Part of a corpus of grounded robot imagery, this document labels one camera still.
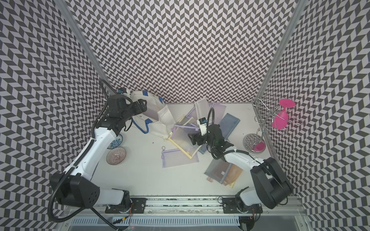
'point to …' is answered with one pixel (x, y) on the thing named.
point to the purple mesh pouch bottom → (175, 157)
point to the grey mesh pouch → (218, 170)
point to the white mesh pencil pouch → (202, 108)
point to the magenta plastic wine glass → (280, 119)
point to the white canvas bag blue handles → (156, 118)
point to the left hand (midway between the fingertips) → (141, 104)
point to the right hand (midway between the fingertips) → (194, 134)
